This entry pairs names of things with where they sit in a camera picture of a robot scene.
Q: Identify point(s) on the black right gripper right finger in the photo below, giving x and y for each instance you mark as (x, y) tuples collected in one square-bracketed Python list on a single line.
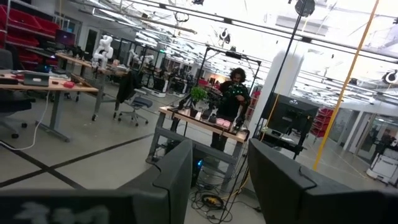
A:
[(280, 193)]

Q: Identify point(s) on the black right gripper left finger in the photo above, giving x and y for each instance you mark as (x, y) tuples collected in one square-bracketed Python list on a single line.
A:
[(168, 193)]

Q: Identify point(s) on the black background robot arm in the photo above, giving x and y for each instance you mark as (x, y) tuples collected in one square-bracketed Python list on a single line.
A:
[(214, 98), (186, 102)]

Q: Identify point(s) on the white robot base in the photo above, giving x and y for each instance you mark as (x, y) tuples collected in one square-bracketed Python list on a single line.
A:
[(160, 91)]

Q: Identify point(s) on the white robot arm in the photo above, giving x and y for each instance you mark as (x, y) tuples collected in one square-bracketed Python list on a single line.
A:
[(99, 56), (146, 58)]

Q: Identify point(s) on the red bin shelf rack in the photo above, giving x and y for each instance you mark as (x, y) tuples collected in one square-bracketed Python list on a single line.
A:
[(21, 20)]

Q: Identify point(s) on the black computer tower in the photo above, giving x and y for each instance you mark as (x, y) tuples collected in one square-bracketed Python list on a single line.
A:
[(199, 174)]

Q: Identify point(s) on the black monitor screen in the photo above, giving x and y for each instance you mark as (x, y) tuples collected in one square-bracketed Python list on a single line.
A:
[(289, 113)]

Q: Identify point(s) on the pink slide sandal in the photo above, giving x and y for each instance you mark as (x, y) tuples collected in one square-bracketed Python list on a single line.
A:
[(219, 121), (227, 124)]

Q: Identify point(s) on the dark grey slide sandal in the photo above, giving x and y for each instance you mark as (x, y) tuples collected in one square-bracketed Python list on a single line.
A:
[(213, 118), (206, 114)]

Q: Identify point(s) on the red storage bins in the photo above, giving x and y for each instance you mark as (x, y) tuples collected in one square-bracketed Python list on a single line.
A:
[(323, 113)]

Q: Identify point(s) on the person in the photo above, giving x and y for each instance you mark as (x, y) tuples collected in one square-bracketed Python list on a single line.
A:
[(230, 109)]

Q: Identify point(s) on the small green potted plant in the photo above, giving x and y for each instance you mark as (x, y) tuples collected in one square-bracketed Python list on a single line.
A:
[(198, 93)]

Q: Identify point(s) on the white wheeled machine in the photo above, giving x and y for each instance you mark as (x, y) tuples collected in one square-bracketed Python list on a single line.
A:
[(384, 168)]

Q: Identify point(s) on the dark office chair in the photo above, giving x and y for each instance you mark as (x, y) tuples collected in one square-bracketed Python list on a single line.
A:
[(127, 87), (9, 102)]

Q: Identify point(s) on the white building column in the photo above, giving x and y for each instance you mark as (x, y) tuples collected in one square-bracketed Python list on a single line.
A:
[(289, 77)]

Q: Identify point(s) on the yellow vertical pole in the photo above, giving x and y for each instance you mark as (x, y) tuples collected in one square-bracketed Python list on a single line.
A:
[(343, 93)]

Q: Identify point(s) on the wooden office desk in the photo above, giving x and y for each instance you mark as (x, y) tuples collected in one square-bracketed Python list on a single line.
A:
[(87, 88)]

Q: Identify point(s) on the red desk object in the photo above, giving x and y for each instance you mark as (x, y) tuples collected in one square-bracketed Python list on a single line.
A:
[(69, 84)]

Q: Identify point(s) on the long wooden workbench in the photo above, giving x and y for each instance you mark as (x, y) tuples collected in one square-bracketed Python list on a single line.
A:
[(81, 63)]

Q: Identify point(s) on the grey laptop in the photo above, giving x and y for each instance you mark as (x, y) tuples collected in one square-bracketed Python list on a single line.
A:
[(36, 80)]

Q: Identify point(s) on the purple lit monitor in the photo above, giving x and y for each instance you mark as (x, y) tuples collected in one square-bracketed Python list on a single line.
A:
[(65, 38)]

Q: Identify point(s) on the grey frame wooden table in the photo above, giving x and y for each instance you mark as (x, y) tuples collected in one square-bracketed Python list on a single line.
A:
[(192, 144)]

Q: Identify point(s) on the black workstation frame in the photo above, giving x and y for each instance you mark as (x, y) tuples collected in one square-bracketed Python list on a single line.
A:
[(234, 55)]

